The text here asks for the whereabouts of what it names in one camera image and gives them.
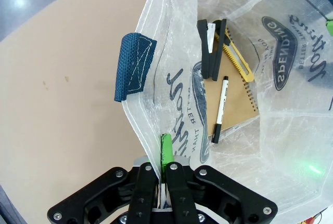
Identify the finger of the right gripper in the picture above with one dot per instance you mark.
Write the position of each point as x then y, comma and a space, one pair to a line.
330, 27

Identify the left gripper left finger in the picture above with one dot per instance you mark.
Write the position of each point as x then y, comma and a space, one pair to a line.
117, 190

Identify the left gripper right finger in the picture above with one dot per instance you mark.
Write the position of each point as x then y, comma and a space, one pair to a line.
208, 190

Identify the kraft spiral notebook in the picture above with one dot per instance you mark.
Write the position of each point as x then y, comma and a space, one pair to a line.
234, 109

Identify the white marker black cap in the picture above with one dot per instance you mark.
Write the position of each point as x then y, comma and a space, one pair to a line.
221, 104

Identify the yellow utility knife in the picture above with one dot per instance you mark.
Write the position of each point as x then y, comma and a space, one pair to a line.
238, 61

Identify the black stapler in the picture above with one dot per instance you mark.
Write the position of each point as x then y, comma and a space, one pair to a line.
212, 65

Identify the translucent white shopping bag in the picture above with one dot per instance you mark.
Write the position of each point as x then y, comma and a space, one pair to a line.
182, 26

